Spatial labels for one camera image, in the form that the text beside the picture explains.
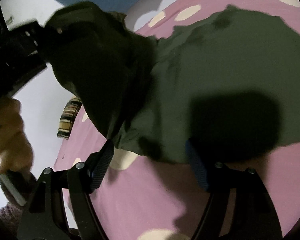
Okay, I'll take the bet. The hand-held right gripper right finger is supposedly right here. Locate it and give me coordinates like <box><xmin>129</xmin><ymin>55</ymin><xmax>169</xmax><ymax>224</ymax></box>
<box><xmin>185</xmin><ymin>139</ymin><xmax>284</xmax><ymax>240</ymax></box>

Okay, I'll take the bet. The striped black yellow pillow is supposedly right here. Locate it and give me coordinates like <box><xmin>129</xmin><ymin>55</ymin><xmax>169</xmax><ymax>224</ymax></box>
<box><xmin>57</xmin><ymin>97</ymin><xmax>82</xmax><ymax>138</ymax></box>

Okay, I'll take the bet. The olive green zip jacket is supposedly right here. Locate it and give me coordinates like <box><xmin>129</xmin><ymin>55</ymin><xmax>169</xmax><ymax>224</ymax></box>
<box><xmin>39</xmin><ymin>1</ymin><xmax>300</xmax><ymax>164</ymax></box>

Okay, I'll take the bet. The person's left hand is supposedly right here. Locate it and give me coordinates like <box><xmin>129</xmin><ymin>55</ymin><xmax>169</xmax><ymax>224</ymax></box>
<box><xmin>0</xmin><ymin>97</ymin><xmax>33</xmax><ymax>173</ymax></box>

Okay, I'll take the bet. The pink bedsheet with cream dots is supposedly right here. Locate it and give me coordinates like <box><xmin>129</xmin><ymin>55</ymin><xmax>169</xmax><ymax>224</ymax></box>
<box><xmin>54</xmin><ymin>0</ymin><xmax>300</xmax><ymax>240</ymax></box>

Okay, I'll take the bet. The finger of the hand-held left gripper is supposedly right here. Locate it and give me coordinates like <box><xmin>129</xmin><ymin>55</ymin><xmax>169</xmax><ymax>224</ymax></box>
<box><xmin>24</xmin><ymin>21</ymin><xmax>47</xmax><ymax>58</ymax></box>

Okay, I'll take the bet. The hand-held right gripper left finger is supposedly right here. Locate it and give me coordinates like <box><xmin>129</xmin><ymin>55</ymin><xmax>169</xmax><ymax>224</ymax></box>
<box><xmin>16</xmin><ymin>139</ymin><xmax>115</xmax><ymax>240</ymax></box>

